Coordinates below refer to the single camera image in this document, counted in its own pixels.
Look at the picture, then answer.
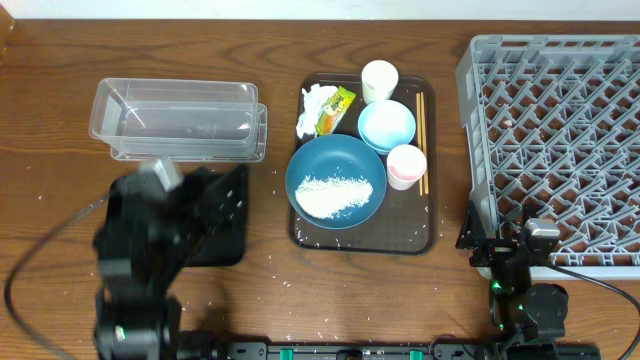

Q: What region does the cream white cup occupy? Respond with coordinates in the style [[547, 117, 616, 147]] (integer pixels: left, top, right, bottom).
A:
[[361, 60, 399, 104]]

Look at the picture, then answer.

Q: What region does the yellow green snack wrapper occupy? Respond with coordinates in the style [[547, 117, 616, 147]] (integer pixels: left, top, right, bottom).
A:
[[315, 86, 356, 136]]

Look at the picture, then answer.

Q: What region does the dark blue plate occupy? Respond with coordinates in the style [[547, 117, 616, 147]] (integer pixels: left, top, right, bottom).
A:
[[285, 134, 387, 230]]

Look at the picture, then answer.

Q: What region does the pile of white rice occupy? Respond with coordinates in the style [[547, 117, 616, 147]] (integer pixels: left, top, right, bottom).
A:
[[294, 176, 373, 220]]

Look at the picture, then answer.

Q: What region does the black waste tray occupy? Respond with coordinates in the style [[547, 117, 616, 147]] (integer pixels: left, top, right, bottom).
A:
[[188, 165, 249, 267]]

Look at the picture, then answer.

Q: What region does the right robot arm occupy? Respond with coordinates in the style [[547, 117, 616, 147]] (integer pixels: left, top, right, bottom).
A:
[[455, 203, 568, 359]]

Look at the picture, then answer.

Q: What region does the clear plastic bin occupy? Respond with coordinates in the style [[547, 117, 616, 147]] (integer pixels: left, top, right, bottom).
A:
[[89, 78, 268, 162]]

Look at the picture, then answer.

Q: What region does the left wooden chopstick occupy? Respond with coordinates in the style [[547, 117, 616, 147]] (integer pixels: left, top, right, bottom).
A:
[[416, 92, 424, 196]]

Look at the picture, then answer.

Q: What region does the light blue bowl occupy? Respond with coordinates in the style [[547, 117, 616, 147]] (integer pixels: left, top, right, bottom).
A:
[[357, 100, 416, 155]]

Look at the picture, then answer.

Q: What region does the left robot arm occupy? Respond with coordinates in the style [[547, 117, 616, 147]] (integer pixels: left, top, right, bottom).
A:
[[93, 165, 249, 359]]

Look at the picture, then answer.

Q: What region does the dark brown serving tray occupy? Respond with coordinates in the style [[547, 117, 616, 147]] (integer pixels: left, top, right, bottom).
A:
[[287, 73, 439, 256]]

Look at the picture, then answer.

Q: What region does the right wooden chopstick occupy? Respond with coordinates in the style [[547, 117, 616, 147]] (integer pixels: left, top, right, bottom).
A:
[[418, 92, 429, 195]]

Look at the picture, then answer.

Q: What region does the pink cup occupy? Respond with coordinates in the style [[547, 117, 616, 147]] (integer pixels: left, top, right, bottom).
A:
[[386, 144, 427, 191]]

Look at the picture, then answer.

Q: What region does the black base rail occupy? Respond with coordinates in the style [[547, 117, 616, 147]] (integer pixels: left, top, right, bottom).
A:
[[174, 329, 601, 360]]

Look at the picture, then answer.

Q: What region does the grey dishwasher rack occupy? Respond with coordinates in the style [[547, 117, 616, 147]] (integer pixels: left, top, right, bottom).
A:
[[455, 35, 639, 280]]

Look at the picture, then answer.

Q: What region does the wooden chopstick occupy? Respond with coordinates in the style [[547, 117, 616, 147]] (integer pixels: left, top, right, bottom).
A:
[[416, 92, 424, 196], [418, 92, 429, 195]]

